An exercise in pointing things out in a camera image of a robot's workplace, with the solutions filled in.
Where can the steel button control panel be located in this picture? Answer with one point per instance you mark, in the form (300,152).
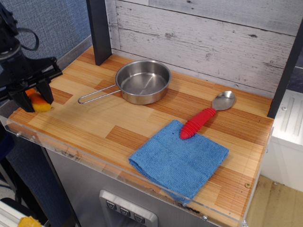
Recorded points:
(123,213)

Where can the dark right vertical post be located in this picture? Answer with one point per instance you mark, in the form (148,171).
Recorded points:
(286,76)

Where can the blue folded cloth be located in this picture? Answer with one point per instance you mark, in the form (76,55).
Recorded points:
(182,167)

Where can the dark vertical post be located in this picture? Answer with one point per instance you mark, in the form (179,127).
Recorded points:
(98,22)
(286,76)

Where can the red handled metal spoon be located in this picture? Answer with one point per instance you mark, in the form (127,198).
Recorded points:
(223,101)

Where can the white ridged side unit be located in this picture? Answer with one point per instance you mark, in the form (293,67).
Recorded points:
(283,159)

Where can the clear acrylic front guard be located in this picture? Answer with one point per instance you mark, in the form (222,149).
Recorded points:
(94,174)

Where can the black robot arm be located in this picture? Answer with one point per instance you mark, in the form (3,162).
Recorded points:
(8,33)

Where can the dark left vertical post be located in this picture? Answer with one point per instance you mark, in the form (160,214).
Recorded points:
(98,22)

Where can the small steel saucepan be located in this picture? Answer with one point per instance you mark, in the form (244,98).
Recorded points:
(140,82)

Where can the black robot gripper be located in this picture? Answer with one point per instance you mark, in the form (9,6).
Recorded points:
(21,73)

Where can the yellow object bottom left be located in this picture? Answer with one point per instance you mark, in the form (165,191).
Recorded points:
(29,222)

